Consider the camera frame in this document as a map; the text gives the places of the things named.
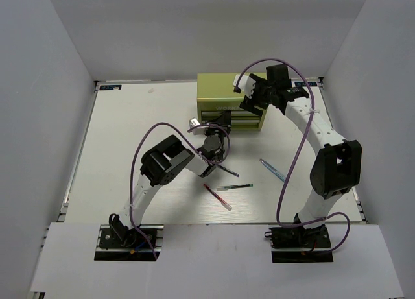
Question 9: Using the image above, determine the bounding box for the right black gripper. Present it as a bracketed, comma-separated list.
[241, 73, 276, 117]

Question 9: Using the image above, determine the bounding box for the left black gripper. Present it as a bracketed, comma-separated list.
[202, 109, 231, 143]

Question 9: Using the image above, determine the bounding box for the green metal drawer toolbox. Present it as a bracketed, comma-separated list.
[196, 73, 267, 131]

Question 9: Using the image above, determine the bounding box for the purple capped gel pen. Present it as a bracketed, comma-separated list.
[216, 164, 240, 177]

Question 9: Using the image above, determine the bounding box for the blue pen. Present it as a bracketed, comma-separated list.
[259, 158, 286, 182]

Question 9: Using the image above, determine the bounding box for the green gel pen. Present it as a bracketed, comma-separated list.
[216, 184, 254, 191]

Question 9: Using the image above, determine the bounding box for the red gel pen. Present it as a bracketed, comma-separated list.
[203, 184, 232, 211]

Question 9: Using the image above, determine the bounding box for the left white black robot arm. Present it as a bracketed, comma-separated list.
[109, 111, 231, 246]

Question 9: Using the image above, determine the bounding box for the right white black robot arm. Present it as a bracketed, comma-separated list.
[233, 64, 362, 246]

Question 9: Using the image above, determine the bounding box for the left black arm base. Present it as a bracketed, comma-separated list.
[94, 213, 163, 262]

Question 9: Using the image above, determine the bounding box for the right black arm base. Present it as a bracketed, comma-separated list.
[264, 225, 333, 264]

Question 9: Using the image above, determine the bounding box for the right blue corner label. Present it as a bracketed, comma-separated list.
[294, 81, 318, 87]

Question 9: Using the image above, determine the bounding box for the blue corner label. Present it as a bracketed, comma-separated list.
[99, 84, 122, 91]
[294, 81, 318, 87]

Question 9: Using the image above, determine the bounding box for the left blue corner label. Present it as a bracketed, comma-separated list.
[99, 84, 122, 91]

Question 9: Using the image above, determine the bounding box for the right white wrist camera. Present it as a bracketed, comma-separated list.
[233, 75, 255, 99]

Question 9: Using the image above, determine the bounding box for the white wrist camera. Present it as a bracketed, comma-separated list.
[233, 75, 255, 99]
[187, 117, 208, 136]

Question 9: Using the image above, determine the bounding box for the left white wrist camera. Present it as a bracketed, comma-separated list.
[187, 117, 208, 136]

